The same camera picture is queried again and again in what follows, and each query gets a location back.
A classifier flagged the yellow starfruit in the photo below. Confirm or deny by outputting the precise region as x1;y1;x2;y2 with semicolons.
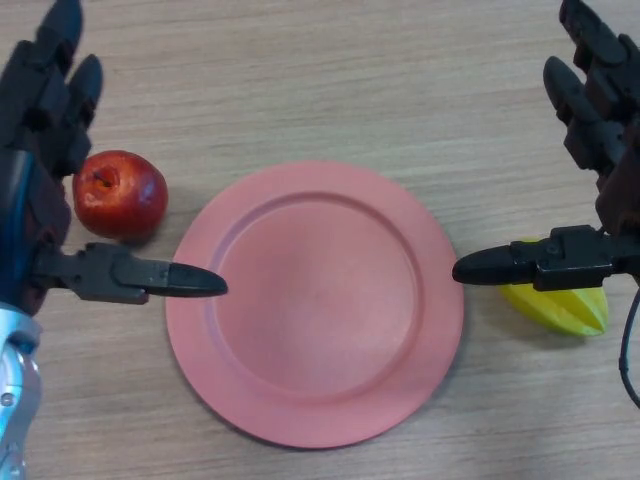
499;234;610;337

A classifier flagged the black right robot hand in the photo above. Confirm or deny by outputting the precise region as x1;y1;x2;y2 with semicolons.
451;0;640;294

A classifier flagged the red apple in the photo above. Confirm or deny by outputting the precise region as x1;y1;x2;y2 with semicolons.
72;149;169;243

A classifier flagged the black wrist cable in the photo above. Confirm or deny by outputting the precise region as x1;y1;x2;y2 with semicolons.
617;279;640;407

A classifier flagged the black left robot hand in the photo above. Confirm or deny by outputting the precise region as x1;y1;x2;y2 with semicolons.
0;0;229;317

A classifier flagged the pink round plate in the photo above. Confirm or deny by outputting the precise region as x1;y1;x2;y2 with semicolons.
164;159;465;450

